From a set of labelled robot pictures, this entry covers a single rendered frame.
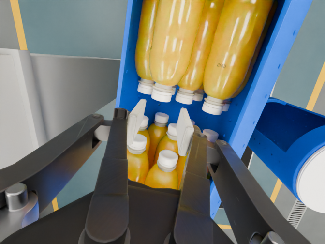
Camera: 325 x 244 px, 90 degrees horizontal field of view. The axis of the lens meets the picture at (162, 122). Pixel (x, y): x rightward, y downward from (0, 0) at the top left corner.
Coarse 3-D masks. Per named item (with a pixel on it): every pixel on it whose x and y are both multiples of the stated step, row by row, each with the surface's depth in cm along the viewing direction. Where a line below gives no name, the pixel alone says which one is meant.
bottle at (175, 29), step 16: (160, 0) 25; (176, 0) 24; (192, 0) 24; (160, 16) 25; (176, 16) 24; (192, 16) 25; (160, 32) 26; (176, 32) 25; (192, 32) 26; (160, 48) 26; (176, 48) 26; (192, 48) 28; (160, 64) 27; (176, 64) 27; (160, 80) 29; (176, 80) 29
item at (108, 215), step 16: (112, 128) 12; (112, 144) 10; (112, 160) 8; (112, 176) 7; (96, 192) 6; (112, 192) 6; (96, 208) 5; (112, 208) 5; (128, 208) 5; (96, 224) 5; (112, 224) 5; (96, 240) 4; (112, 240) 4
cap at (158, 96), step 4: (152, 92) 31; (156, 92) 30; (160, 92) 30; (164, 92) 30; (152, 96) 31; (156, 96) 31; (160, 96) 30; (164, 96) 30; (168, 96) 31; (160, 100) 31; (164, 100) 31; (168, 100) 31
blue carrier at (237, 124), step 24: (288, 0) 18; (288, 24) 19; (264, 48) 33; (288, 48) 22; (120, 72) 31; (264, 72) 21; (120, 96) 32; (144, 96) 44; (240, 96) 38; (264, 96) 24; (168, 120) 51; (216, 120) 45; (240, 120) 23; (240, 144) 26; (216, 192) 28
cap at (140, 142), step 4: (136, 136) 35; (140, 136) 35; (144, 136) 36; (136, 140) 33; (140, 140) 34; (144, 140) 34; (132, 144) 33; (136, 144) 33; (140, 144) 33; (144, 144) 34; (132, 148) 33; (136, 148) 33; (140, 148) 34
